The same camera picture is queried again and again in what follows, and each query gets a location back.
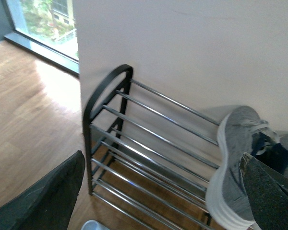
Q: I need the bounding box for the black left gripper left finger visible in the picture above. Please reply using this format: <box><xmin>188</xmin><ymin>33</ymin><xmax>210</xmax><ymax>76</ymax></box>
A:
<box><xmin>0</xmin><ymin>150</ymin><xmax>85</xmax><ymax>230</ymax></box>

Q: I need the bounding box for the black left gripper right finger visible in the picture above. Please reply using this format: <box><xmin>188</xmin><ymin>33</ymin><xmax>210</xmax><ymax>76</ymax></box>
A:
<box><xmin>240</xmin><ymin>153</ymin><xmax>288</xmax><ymax>230</ymax></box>

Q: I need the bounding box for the black metal shoe rack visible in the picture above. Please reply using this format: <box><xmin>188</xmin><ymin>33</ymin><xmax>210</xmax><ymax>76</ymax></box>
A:
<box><xmin>83</xmin><ymin>64</ymin><xmax>221</xmax><ymax>230</ymax></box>

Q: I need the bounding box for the dark grey window frame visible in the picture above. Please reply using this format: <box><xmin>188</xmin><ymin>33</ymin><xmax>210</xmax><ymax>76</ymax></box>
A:
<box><xmin>0</xmin><ymin>0</ymin><xmax>79</xmax><ymax>78</ymax></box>

